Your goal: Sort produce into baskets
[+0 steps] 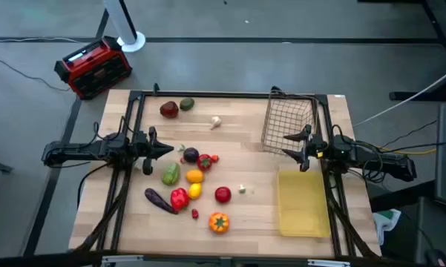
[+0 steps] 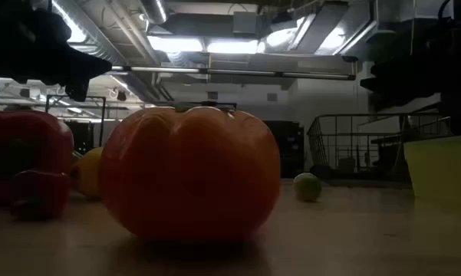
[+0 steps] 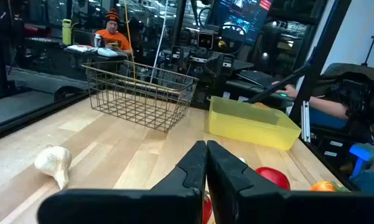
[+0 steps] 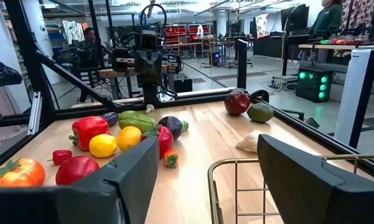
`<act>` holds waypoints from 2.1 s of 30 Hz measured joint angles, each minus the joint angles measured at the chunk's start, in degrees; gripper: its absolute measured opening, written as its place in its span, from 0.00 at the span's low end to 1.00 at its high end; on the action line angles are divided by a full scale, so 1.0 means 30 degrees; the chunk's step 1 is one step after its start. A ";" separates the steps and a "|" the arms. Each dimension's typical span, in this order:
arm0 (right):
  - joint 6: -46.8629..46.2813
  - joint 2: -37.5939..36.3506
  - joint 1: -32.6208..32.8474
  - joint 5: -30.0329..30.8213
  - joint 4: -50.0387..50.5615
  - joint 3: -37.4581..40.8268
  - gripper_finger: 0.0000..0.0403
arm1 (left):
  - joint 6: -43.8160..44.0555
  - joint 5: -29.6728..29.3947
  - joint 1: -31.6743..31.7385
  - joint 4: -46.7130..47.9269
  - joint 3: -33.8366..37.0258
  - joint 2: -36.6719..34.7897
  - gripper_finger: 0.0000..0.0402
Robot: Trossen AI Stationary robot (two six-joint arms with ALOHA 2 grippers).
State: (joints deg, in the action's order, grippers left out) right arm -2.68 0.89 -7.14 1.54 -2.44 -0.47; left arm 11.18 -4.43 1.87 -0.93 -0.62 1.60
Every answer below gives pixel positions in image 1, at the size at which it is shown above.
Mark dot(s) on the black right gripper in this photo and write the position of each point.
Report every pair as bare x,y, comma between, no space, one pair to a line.
317,146

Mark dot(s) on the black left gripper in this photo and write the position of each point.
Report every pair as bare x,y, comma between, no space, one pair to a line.
143,147

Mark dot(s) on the green pear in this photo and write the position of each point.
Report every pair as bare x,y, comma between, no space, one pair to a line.
170,174

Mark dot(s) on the small green sprout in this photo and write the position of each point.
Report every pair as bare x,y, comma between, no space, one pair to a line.
180,148

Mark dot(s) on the purple eggplant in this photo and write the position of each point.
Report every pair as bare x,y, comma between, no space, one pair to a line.
159,200

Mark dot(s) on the orange-yellow mango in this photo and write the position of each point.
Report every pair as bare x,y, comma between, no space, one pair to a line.
194,176

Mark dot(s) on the dark red apple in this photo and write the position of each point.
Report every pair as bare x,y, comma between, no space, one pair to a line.
169,109

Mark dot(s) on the red bell pepper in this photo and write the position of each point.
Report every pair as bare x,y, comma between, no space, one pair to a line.
179,199

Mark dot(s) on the yellow lemon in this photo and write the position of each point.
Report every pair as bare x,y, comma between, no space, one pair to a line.
194,191

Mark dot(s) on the small orange-red fruit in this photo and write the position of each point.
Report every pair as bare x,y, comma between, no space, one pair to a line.
214,158

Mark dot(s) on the green avocado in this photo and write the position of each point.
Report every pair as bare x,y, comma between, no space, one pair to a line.
186,104

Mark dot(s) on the white garlic bulb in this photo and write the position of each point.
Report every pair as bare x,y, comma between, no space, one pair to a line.
215,122

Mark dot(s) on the round red apple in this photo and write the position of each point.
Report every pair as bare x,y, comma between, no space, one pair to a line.
223,194

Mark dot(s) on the orange tomato with green stem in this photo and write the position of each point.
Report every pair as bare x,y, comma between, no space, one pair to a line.
219,222

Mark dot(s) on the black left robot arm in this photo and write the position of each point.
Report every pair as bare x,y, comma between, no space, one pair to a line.
78,150

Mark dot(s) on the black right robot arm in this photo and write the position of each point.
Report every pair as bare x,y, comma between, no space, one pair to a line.
393,163

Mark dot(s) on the yellow plastic bin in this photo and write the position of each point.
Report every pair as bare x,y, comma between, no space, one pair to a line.
304,207

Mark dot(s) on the red and black power station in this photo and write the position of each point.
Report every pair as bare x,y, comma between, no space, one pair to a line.
92,68

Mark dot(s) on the green and white bag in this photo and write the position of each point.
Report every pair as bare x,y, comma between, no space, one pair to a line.
387,220

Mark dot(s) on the white pole with round base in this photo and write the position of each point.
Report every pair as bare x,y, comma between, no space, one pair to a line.
124,22

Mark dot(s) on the black aluminium table frame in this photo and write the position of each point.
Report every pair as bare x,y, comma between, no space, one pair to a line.
226,94

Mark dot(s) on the silver metal bracket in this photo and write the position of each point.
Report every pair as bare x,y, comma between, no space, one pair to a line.
328,263
122,259

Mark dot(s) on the black desk frame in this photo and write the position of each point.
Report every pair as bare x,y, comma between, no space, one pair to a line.
441,22

